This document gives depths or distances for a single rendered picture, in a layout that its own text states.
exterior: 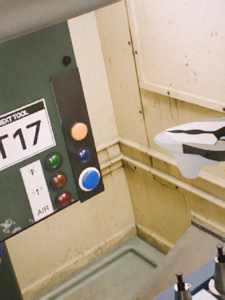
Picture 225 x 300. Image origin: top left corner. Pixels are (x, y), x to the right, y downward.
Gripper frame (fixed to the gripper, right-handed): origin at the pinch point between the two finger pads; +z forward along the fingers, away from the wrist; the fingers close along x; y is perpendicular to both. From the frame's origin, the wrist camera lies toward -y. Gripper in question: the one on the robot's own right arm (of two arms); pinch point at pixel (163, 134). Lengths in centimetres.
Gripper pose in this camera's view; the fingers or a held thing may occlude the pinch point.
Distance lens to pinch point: 71.9
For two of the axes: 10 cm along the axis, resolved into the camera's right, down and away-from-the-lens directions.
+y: 1.8, 8.7, 4.5
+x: 4.0, -4.8, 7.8
